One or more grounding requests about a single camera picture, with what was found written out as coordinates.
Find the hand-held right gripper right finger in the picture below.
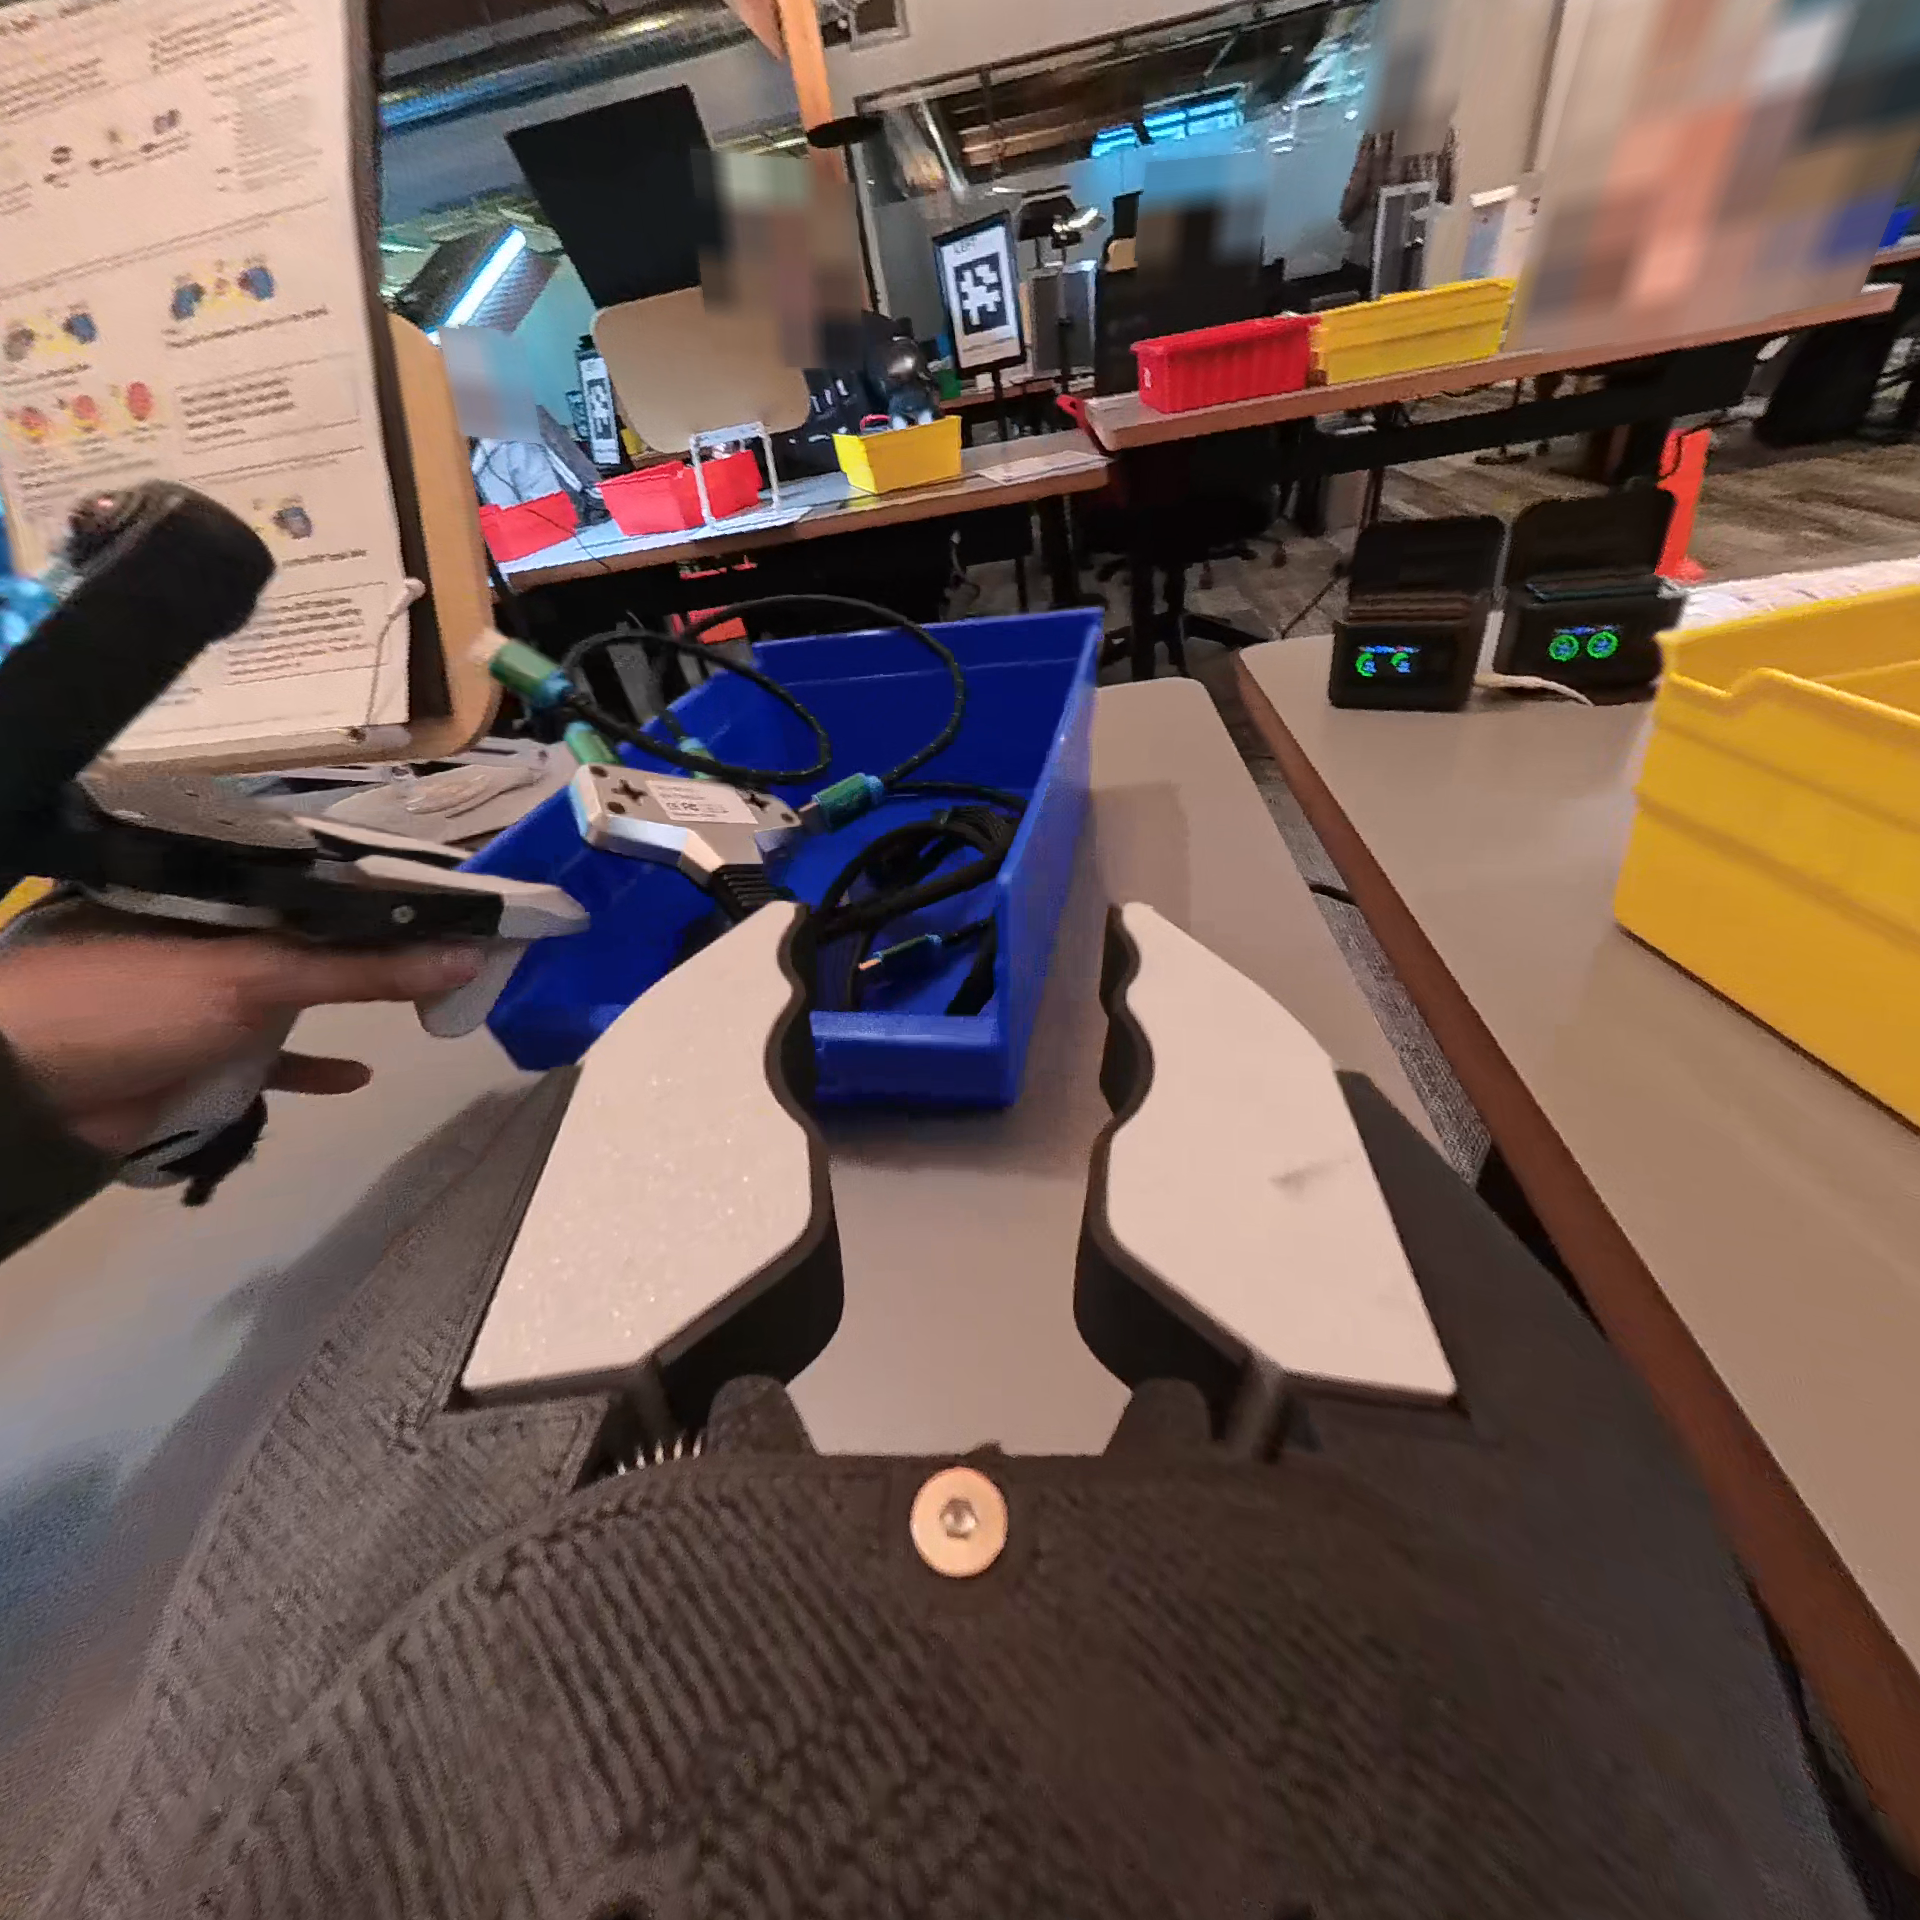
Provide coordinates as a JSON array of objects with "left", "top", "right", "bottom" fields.
[{"left": 1077, "top": 903, "right": 1462, "bottom": 1461}]

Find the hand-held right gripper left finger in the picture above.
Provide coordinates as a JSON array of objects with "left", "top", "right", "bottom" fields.
[{"left": 462, "top": 897, "right": 847, "bottom": 1423}]

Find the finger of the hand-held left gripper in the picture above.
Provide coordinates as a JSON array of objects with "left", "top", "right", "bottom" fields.
[
  {"left": 296, "top": 818, "right": 594, "bottom": 946},
  {"left": 415, "top": 940, "right": 525, "bottom": 1041}
]

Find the grey and black USB hub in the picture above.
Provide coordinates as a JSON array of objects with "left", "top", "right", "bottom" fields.
[{"left": 567, "top": 762, "right": 807, "bottom": 922}]

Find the black braided hub cable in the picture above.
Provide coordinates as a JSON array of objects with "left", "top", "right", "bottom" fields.
[{"left": 704, "top": 803, "right": 1042, "bottom": 1025}]

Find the blue plastic bin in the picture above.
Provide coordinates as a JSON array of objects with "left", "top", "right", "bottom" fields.
[{"left": 466, "top": 609, "right": 1110, "bottom": 1115}]

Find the person's left forearm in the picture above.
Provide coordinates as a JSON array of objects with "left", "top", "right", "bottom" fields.
[{"left": 0, "top": 1032, "right": 123, "bottom": 1263}]

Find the person's left hand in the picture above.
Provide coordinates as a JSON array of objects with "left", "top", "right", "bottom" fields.
[{"left": 0, "top": 940, "right": 488, "bottom": 1156}]

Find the clear acrylic stand base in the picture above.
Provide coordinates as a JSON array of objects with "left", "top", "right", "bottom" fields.
[{"left": 306, "top": 737, "right": 562, "bottom": 846}]

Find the instruction sheet on wooden board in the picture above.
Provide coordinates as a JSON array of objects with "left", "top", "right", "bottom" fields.
[{"left": 0, "top": 0, "right": 506, "bottom": 771}]

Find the red plastic bin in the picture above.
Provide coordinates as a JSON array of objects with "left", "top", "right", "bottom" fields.
[
  {"left": 599, "top": 454, "right": 769, "bottom": 540},
  {"left": 1129, "top": 315, "right": 1326, "bottom": 416},
  {"left": 478, "top": 491, "right": 585, "bottom": 566}
]

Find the grey table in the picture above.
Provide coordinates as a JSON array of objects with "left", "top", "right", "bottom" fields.
[{"left": 494, "top": 432, "right": 1112, "bottom": 591}]

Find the black charger box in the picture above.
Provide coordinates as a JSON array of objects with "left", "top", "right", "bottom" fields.
[
  {"left": 1326, "top": 512, "right": 1512, "bottom": 711},
  {"left": 1491, "top": 483, "right": 1692, "bottom": 701}
]

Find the brown board on clear stand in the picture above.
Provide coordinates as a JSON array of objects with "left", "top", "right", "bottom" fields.
[{"left": 590, "top": 286, "right": 818, "bottom": 505}]

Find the large yellow plastic bin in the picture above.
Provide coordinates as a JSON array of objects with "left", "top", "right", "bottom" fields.
[{"left": 1610, "top": 583, "right": 1920, "bottom": 1130}]

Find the small yellow plastic bin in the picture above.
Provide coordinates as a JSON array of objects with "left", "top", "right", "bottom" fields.
[{"left": 833, "top": 416, "right": 967, "bottom": 496}]

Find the black panel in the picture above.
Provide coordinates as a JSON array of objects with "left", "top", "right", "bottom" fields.
[{"left": 506, "top": 84, "right": 720, "bottom": 309}]

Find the black and white tag sign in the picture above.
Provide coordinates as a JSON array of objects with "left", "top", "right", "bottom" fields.
[{"left": 931, "top": 213, "right": 1033, "bottom": 379}]

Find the orange traffic cone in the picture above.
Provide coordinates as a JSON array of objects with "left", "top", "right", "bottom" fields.
[{"left": 1657, "top": 424, "right": 1713, "bottom": 585}]

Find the long wooden table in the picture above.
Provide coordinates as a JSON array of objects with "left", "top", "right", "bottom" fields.
[{"left": 1081, "top": 282, "right": 1906, "bottom": 454}]

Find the long yellow plastic bin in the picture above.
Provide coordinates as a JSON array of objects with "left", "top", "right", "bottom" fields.
[{"left": 1309, "top": 278, "right": 1522, "bottom": 388}]

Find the black cable with green plugs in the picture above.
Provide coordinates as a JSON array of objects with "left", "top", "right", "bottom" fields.
[
  {"left": 562, "top": 697, "right": 835, "bottom": 795},
  {"left": 475, "top": 596, "right": 969, "bottom": 837}
]

